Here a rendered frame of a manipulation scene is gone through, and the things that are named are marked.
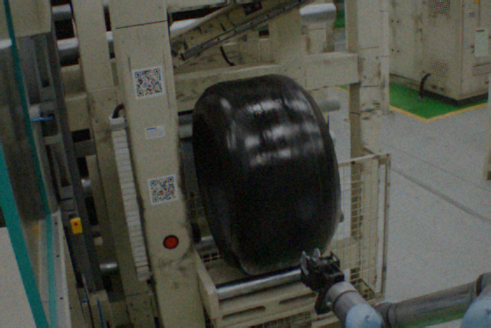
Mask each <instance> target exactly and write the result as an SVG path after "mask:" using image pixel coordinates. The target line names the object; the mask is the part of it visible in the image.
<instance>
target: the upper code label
mask: <svg viewBox="0 0 491 328"><path fill-rule="evenodd" d="M132 78H133V84H134V89H135V94H134V95H135V100H137V99H142V98H147V97H152V96H162V95H165V90H164V78H163V71H162V66H156V67H150V68H141V69H134V70H132Z"/></svg>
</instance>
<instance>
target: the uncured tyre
mask: <svg viewBox="0 0 491 328"><path fill-rule="evenodd" d="M191 130H192V146H193V155H194V162H195V167H196V178H197V183H198V188H199V191H200V195H201V199H202V203H203V208H204V212H205V215H206V218H207V221H208V224H209V227H210V231H211V234H212V236H213V239H214V240H215V243H216V245H217V249H218V251H219V252H220V253H221V257H222V259H223V260H224V262H225V263H226V264H227V265H228V266H229V267H233V268H235V269H236V270H238V271H239V272H240V273H242V274H243V275H263V274H266V273H270V272H273V271H277V270H281V269H283V268H287V267H293V266H298V265H300V259H301V258H302V252H305V254H306V256H308V257H312V256H314V252H315V249H316V248H317V249H318V251H319V254H320V256H321V255H323V254H324V253H325V251H326V250H327V248H328V246H329V244H330V243H331V241H332V239H333V238H334V237H335V235H336V232H337V229H338V221H339V216H340V211H341V202H342V198H341V183H340V175H339V169H338V161H337V156H336V153H335V148H334V145H333V142H332V140H331V135H330V132H329V127H328V125H327V123H326V120H325V119H324V115H323V113H322V112H321V110H320V108H319V107H318V105H317V103H316V101H315V100H314V98H312V96H311V95H310V94H309V93H308V92H307V91H306V89H305V88H303V87H302V86H301V85H299V84H298V83H297V82H295V81H294V80H293V79H291V78H290V77H287V76H284V75H258V76H253V77H247V78H242V79H237V80H231V81H225V82H218V83H216V84H214V85H212V86H210V87H208V88H207V89H206V90H205V91H204V92H203V93H202V94H201V95H200V97H199V98H198V99H197V101H196V103H195V106H194V112H193V118H192V125H191Z"/></svg>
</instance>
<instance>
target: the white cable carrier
mask: <svg viewBox="0 0 491 328"><path fill-rule="evenodd" d="M109 120H110V125H117V124H122V123H127V119H126V118H123V116H122V114H121V113H118V118H117V117H116V116H115V118H114V119H112V114H110V117H109ZM125 134H126V131H125V127H121V128H117V129H112V130H111V137H112V141H113V145H114V149H115V155H116V164H117V172H118V178H119V182H120V188H121V193H122V199H123V204H124V208H125V218H126V223H127V228H128V233H129V236H130V241H131V246H132V255H133V259H134V264H135V269H136V272H137V274H144V273H147V272H152V268H151V266H150V265H147V260H146V251H145V246H144V240H143V236H142V231H141V225H140V221H139V210H138V205H137V203H140V200H139V196H136V194H135V188H134V183H133V178H132V171H131V169H132V168H131V164H130V160H129V154H128V148H127V138H126V135H125ZM147 279H150V276H145V277H141V278H138V280H139V282H140V281H144V280H147Z"/></svg>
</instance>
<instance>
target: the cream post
mask: <svg viewBox="0 0 491 328"><path fill-rule="evenodd" d="M108 2H109V12H110V26H111V30H112V35H113V36H112V40H113V45H114V50H115V60H116V65H117V74H118V77H117V79H118V84H119V89H120V95H121V99H122V98H123V100H124V103H125V108H126V113H125V111H124V110H123V115H125V118H126V119H127V122H128V125H129V126H126V127H125V129H126V135H127V145H128V151H129V156H130V162H131V166H132V176H133V181H134V186H135V192H136V196H139V200H140V203H138V207H139V217H140V222H141V227H142V233H143V238H144V243H145V249H146V257H147V261H149V264H150V266H151V268H152V271H153V276H150V278H151V284H152V288H153V296H154V299H155V302H156V307H157V312H158V318H159V322H160V328H206V327H205V321H204V314H203V302H202V298H201V297H200V289H199V283H198V276H197V270H198V269H197V263H196V250H195V243H194V236H193V230H192V223H191V216H190V210H189V197H188V190H187V183H186V176H185V169H184V163H183V157H182V150H181V136H180V129H179V122H178V115H177V109H176V95H175V88H174V76H173V69H172V62H171V49H170V43H169V36H168V29H167V11H166V5H165V0H108ZM156 66H162V71H163V78H164V90H165V95H162V96H152V97H147V98H142V99H137V100H135V95H134V94H135V89H134V84H133V78H132V70H134V69H141V68H150V67H156ZM157 125H164V127H165V134H166V136H165V137H160V138H155V139H146V133H145V128H148V127H153V126H157ZM173 174H175V180H176V186H177V192H178V198H179V200H175V201H172V202H167V203H160V204H156V205H151V199H150V193H149V188H148V182H147V180H148V179H153V178H156V177H162V176H166V175H173ZM171 237H173V238H175V239H176V241H177V244H176V246H173V247H168V246H167V245H166V244H165V242H166V240H167V239H168V238H171Z"/></svg>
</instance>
